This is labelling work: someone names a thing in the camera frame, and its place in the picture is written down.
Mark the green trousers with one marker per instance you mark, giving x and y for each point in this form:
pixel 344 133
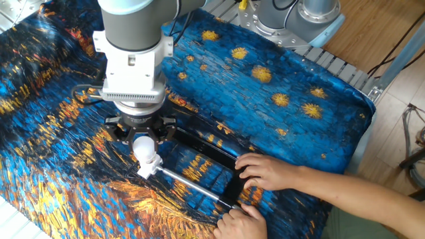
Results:
pixel 345 229

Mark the starry night painting tablecloth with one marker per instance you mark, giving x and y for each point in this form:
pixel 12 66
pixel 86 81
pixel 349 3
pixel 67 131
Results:
pixel 265 116

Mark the person's right hand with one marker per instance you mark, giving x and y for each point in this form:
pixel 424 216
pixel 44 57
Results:
pixel 269 172

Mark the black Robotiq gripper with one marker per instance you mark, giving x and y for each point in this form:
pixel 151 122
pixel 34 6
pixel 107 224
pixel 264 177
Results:
pixel 141 124

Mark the aluminium frame bar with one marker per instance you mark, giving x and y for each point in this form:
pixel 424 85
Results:
pixel 398 59

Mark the person's left hand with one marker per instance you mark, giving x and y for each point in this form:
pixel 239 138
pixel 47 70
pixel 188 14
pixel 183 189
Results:
pixel 240 224

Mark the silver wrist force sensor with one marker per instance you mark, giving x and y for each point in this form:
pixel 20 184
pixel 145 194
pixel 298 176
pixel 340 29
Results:
pixel 139 108

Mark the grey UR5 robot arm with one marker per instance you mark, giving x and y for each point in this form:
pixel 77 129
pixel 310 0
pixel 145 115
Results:
pixel 133 30

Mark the person's right forearm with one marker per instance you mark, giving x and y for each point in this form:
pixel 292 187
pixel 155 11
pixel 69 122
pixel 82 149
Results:
pixel 348 196

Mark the yellow plastic item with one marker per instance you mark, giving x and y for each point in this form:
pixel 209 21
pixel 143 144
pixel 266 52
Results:
pixel 243 4

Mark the white light bulb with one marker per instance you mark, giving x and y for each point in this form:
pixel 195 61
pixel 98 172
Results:
pixel 143 149

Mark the black C-clamp with silver screw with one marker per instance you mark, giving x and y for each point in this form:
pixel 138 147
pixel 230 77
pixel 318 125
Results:
pixel 206 146

